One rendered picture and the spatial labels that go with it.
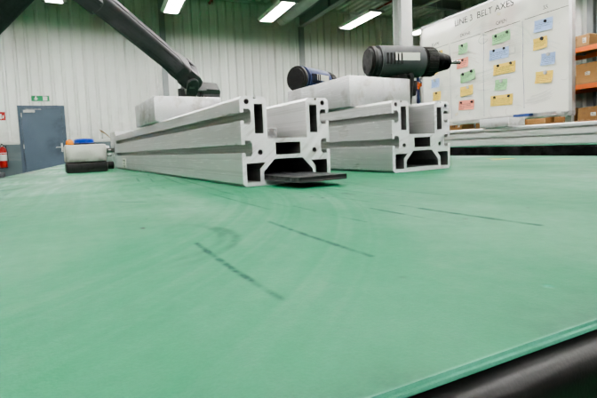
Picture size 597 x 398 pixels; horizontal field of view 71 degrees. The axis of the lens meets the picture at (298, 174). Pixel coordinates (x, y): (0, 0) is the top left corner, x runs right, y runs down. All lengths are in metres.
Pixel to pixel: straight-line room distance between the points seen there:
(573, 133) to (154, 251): 1.91
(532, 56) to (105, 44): 10.65
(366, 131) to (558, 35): 3.12
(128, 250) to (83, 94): 12.08
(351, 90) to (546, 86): 3.09
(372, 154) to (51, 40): 12.13
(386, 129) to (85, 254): 0.39
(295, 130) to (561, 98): 3.16
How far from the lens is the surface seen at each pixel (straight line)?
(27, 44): 12.54
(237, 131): 0.40
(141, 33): 1.21
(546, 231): 0.18
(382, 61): 0.80
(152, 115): 0.71
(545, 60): 3.61
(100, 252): 0.17
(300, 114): 0.44
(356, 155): 0.55
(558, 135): 2.03
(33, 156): 12.21
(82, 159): 1.00
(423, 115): 0.56
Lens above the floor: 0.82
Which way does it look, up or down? 4 degrees down
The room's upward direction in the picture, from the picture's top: 2 degrees counter-clockwise
